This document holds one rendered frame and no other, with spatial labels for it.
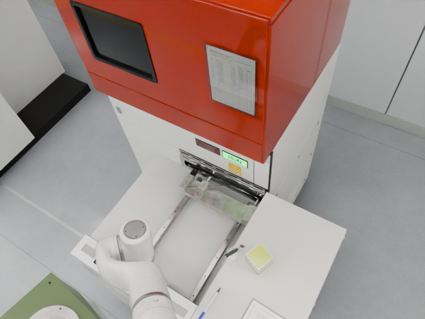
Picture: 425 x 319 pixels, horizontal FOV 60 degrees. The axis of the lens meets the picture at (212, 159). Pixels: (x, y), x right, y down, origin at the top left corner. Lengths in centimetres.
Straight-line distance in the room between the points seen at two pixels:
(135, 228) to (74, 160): 215
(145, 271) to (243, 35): 61
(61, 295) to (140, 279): 64
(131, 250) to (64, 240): 178
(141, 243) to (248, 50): 57
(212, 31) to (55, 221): 217
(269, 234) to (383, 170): 159
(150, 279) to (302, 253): 73
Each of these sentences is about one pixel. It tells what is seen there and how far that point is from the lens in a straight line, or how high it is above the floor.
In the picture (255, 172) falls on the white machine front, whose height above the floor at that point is 107.
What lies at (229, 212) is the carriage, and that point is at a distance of 161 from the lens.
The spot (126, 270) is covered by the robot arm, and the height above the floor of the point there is 146.
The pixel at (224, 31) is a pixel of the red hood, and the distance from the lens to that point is 98.
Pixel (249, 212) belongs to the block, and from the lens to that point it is 158.
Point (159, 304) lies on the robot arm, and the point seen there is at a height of 154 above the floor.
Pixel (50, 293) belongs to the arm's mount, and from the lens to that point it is 150.
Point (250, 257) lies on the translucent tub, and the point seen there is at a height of 103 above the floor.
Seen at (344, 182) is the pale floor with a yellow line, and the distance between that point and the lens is 279.
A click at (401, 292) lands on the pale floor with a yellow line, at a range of 257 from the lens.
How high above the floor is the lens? 233
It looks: 55 degrees down
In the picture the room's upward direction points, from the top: 8 degrees counter-clockwise
